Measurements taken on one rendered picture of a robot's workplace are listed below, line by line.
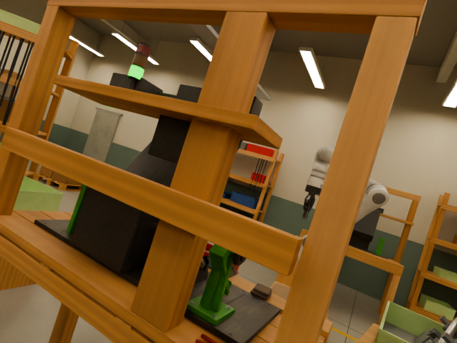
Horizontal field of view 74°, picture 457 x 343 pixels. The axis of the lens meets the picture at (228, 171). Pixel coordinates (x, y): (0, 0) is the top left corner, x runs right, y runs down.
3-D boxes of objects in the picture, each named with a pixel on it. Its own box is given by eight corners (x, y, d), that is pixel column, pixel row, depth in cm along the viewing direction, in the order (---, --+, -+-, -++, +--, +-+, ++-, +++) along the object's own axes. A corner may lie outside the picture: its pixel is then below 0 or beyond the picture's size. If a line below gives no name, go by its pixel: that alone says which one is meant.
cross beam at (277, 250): (11, 149, 133) (18, 129, 133) (292, 273, 74) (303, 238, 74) (-1, 146, 129) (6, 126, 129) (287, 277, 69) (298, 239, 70)
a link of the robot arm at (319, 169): (308, 174, 153) (312, 174, 144) (317, 145, 153) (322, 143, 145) (322, 179, 153) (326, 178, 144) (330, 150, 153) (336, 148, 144)
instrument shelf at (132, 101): (103, 105, 143) (105, 96, 143) (279, 150, 102) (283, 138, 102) (52, 83, 121) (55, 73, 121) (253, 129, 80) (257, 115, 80)
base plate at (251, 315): (105, 223, 177) (106, 220, 177) (279, 313, 127) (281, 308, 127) (33, 223, 140) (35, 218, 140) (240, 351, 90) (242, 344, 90)
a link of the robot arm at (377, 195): (394, 199, 138) (350, 231, 149) (391, 192, 147) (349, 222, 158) (379, 185, 138) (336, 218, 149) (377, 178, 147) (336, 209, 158)
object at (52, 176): (77, 183, 773) (86, 155, 774) (101, 192, 747) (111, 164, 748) (35, 179, 660) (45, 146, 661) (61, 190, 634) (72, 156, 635)
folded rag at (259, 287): (266, 301, 131) (268, 294, 131) (249, 293, 133) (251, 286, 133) (271, 295, 140) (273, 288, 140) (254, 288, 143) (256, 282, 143)
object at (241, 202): (245, 250, 630) (277, 149, 633) (141, 204, 766) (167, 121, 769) (254, 248, 679) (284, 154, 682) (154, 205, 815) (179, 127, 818)
